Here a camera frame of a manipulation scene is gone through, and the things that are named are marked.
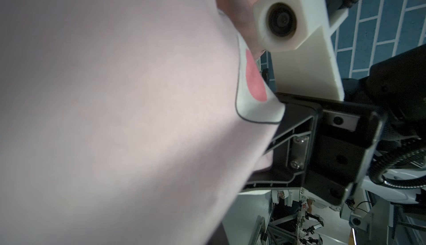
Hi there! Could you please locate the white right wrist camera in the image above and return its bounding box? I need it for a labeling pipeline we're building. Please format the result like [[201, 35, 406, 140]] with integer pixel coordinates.
[[253, 0, 348, 101]]

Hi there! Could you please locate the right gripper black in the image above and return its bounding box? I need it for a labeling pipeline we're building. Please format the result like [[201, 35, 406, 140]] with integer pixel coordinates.
[[243, 94, 387, 206]]

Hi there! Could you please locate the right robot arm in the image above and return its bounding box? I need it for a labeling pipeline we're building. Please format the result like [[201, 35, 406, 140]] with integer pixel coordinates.
[[244, 46, 426, 206]]

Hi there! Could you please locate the light pink bunny pillow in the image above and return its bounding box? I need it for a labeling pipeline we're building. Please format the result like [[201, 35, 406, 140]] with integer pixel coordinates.
[[1, 0, 285, 245]]

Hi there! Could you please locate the salmon pink feather pillow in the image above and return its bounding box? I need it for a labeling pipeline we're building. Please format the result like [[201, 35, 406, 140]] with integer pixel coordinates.
[[216, 0, 265, 59]]

